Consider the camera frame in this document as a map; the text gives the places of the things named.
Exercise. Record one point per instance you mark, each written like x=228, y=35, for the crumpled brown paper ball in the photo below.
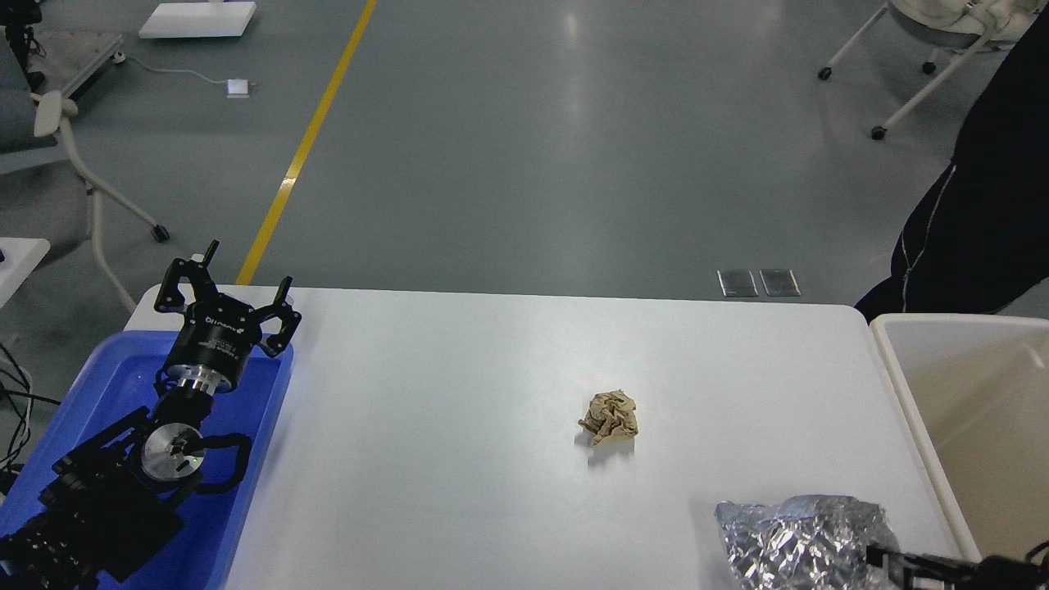
x=610, y=416

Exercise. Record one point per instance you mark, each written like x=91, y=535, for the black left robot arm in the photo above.
x=113, y=504

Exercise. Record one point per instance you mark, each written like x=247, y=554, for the white power adapter with cable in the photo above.
x=233, y=87

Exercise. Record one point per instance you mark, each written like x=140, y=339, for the right metal floor plate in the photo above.
x=780, y=282

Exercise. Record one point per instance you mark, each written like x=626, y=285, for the white plastic bin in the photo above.
x=974, y=392

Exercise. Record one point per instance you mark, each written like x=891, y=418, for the left metal floor plate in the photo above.
x=737, y=283

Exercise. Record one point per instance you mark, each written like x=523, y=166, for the person in black clothes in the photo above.
x=977, y=240

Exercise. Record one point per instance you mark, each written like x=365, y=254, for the small white side table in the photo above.
x=20, y=256

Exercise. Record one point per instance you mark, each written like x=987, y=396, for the blue plastic bin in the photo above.
x=117, y=379

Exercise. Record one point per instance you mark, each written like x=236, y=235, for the silver foil bag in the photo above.
x=812, y=541

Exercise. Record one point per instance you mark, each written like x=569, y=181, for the grey metal platform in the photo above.
x=68, y=60

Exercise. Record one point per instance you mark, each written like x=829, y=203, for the white flat board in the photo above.
x=192, y=20

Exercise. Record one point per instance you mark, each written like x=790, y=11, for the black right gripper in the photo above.
x=994, y=572

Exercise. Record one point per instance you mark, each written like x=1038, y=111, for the white rolling chair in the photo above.
x=957, y=31

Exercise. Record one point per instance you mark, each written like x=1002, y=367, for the metal floor plate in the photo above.
x=780, y=282
x=737, y=283

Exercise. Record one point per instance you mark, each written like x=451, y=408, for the grey office chair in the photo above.
x=48, y=193

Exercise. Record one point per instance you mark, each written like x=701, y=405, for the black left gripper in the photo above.
x=219, y=332

